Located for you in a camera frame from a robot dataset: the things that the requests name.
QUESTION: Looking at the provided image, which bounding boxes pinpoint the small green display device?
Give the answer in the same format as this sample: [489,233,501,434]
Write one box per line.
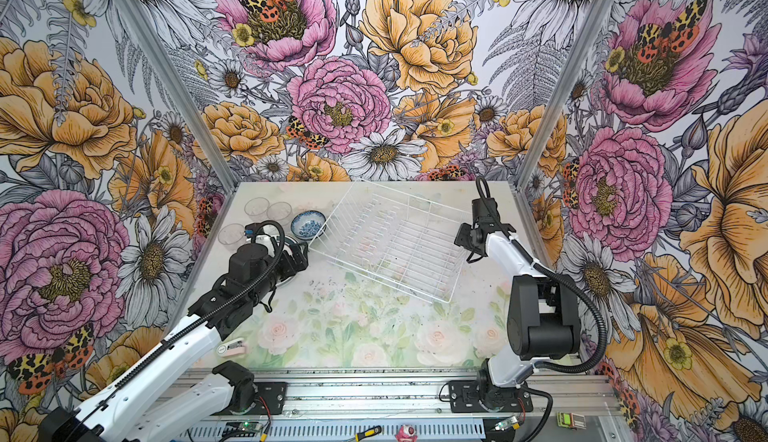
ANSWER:
[556,412,587,430]

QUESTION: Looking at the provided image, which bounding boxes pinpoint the blue white porcelain bowl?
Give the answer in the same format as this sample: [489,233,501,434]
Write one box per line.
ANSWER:
[290,210,326,241]

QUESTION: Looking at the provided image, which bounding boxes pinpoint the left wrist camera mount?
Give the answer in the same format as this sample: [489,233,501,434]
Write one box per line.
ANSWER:
[244,222,270,245]

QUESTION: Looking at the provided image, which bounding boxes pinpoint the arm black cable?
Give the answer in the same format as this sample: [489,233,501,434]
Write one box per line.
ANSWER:
[77,219,287,419]
[475,175,608,375]

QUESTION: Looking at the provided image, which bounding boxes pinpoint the yellow handled screwdriver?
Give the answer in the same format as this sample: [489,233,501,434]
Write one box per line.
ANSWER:
[346,425,383,442]

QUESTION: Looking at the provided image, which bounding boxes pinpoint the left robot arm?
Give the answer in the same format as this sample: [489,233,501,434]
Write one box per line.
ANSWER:
[38,236,309,441]

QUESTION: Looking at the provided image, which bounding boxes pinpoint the small pink white object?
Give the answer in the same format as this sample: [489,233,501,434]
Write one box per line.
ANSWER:
[216,338,248,358]

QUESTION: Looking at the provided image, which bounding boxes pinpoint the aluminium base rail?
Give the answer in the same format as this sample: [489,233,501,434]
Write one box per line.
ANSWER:
[113,369,619,422]

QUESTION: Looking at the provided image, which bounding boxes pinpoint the white wire dish rack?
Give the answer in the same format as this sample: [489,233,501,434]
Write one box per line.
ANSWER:
[309,181,470,303]

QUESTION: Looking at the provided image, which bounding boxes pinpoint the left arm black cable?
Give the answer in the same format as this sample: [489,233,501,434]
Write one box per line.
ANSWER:
[77,219,287,419]

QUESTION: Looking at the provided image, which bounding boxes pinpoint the pink round object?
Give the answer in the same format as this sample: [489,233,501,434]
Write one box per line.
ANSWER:
[395,425,418,442]

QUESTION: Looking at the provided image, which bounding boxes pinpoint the clear glass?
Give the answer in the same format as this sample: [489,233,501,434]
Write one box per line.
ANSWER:
[266,201,293,226]
[217,223,245,248]
[244,197,271,222]

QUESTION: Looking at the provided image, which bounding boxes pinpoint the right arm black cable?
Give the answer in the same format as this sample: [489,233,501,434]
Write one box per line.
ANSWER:
[475,175,608,375]

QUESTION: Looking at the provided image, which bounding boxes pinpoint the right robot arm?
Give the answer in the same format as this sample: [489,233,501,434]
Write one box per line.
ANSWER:
[455,196,585,411]

